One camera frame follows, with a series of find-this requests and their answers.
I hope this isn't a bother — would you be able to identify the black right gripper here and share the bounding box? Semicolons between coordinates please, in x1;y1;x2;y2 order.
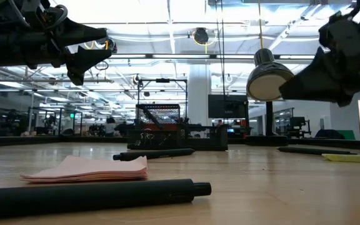
278;14;360;107

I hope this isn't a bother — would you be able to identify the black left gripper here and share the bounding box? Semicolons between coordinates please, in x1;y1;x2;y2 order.
0;17;113;87

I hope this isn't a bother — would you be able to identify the black pen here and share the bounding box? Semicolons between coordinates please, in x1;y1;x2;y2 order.
276;146;358;156
142;107;164;131
112;148;196;162
0;178;212;221

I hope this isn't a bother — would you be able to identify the yellow sticky note pad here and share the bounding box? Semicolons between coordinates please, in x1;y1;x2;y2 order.
321;153;360;164

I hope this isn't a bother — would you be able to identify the pink sticky note pad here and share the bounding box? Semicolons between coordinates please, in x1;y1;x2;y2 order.
19;155;149;184

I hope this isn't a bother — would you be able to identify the black mesh desk organizer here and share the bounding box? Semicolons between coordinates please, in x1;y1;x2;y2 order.
126;103;229;151

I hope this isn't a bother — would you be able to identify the black background robot station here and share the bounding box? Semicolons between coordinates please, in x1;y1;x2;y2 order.
287;116;312;138

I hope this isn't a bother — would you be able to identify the black desk lamp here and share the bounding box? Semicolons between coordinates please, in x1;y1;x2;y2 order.
245;48;296;147

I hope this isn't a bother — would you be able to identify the green panel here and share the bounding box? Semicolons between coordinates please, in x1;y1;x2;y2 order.
337;129;356;141

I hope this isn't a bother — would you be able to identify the person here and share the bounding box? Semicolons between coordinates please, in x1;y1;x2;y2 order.
104;117;117;138

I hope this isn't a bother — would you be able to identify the black background monitor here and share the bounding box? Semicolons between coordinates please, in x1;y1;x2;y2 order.
207;94;249;119

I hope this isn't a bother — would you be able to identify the black ceiling cable reel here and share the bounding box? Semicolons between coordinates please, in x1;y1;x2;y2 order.
192;27;211;45
86;37;118;54

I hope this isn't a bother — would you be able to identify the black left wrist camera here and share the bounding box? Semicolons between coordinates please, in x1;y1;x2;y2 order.
41;3;69;31

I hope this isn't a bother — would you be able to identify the yellow hanging cord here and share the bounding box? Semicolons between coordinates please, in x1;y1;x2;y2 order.
257;0;264;51

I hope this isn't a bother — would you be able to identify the black background frame rig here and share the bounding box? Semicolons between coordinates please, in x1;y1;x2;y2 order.
137;77;188;126

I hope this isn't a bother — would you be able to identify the black hanging cable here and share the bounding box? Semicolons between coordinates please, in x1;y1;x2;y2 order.
214;0;226;96

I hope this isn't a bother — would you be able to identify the black aluminium table frame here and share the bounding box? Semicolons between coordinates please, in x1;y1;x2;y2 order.
0;134;360;151

